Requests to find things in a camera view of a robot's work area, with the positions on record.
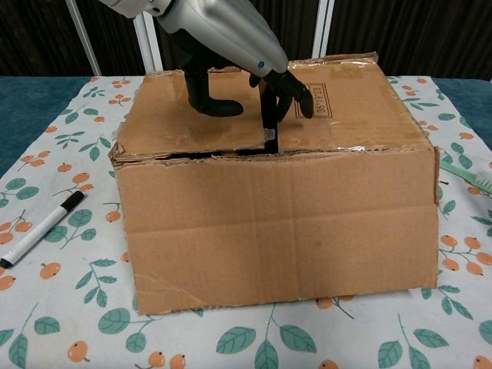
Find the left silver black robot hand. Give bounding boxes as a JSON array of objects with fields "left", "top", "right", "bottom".
[{"left": 155, "top": 0, "right": 314, "bottom": 153}]

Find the brown cardboard box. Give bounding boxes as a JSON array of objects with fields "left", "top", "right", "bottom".
[{"left": 108, "top": 52, "right": 441, "bottom": 317}]

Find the white marker black cap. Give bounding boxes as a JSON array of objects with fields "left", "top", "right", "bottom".
[{"left": 0, "top": 191, "right": 86, "bottom": 269}]

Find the green toothbrush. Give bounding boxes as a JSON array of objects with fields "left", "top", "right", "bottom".
[{"left": 439, "top": 158, "right": 492, "bottom": 194}]

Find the floral leaf print tablecloth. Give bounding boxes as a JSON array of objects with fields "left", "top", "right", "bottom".
[{"left": 0, "top": 75, "right": 492, "bottom": 369}]

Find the wide white frame post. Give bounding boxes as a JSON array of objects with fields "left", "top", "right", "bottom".
[
  {"left": 129, "top": 11, "right": 165, "bottom": 76},
  {"left": 311, "top": 0, "right": 335, "bottom": 59}
]

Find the thin white frame post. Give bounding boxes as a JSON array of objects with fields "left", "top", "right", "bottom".
[{"left": 65, "top": 0, "right": 102, "bottom": 77}]

